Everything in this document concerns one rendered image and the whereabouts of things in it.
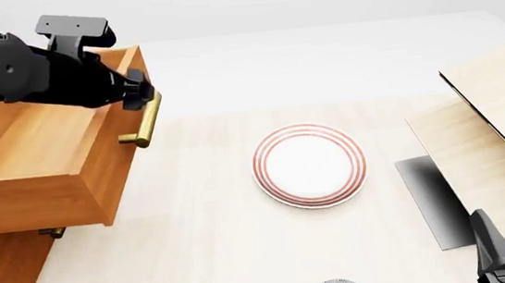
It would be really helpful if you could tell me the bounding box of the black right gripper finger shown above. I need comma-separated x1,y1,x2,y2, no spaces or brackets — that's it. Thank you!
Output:
468,205,505,277

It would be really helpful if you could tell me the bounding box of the wooden cabinet drawer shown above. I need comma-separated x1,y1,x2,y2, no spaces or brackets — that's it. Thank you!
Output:
0,43,165,239

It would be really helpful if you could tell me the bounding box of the white plate with red rings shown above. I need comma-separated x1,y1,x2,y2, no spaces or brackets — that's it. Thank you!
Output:
248,117,372,216

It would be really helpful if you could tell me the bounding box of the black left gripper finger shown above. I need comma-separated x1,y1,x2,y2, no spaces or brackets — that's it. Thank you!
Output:
126,66,151,90
120,81,158,112

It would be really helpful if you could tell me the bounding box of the long brass drawer handle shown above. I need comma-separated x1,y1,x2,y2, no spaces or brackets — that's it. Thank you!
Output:
113,89,167,152

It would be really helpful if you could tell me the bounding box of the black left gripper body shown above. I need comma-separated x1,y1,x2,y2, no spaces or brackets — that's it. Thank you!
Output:
107,69,131,105

